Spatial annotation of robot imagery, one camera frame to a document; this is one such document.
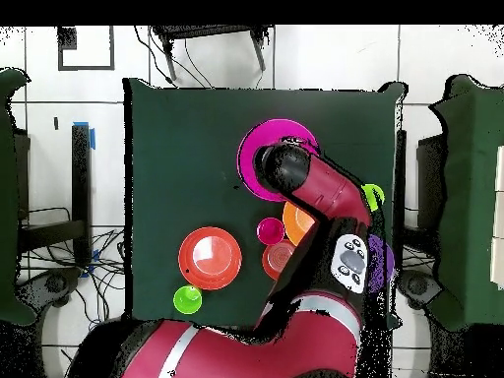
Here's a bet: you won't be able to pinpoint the small orange-red bowl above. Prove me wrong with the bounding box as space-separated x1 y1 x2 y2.
261 238 297 282

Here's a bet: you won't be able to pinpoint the lime yellow cup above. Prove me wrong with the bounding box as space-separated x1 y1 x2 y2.
360 183 386 213

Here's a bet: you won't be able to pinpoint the green cup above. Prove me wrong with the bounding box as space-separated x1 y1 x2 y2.
172 284 204 315

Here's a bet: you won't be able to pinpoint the tangle of floor cables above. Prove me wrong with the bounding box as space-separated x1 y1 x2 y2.
19 206 133 367

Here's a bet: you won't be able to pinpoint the purple bowl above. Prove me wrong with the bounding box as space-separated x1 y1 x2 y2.
366 233 396 295

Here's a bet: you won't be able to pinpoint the black metal stand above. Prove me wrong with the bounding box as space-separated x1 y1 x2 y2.
151 25 273 82

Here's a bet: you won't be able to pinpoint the pink bowl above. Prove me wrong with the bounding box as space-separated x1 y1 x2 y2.
236 118 322 203

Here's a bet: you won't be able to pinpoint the white boxes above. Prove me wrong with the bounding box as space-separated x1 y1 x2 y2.
489 145 504 290

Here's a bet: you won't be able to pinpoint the black square floor frame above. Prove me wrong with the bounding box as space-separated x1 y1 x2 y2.
56 26 116 72

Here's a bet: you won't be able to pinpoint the blue tape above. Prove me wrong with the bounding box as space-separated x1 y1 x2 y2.
72 120 96 151

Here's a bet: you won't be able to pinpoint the dark green tablecloth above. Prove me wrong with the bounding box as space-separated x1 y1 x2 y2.
122 77 407 331

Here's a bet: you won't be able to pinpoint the magenta red cup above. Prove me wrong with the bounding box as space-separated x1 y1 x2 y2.
256 217 285 246

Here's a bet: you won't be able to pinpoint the large yellow-orange bowl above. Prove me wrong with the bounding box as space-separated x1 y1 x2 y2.
282 201 317 247

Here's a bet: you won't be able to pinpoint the green cloth side table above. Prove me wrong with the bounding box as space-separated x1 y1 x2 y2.
0 67 38 327
428 73 504 333

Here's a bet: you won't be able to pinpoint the wide orange-red bowl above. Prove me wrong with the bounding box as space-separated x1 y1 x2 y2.
177 226 243 291

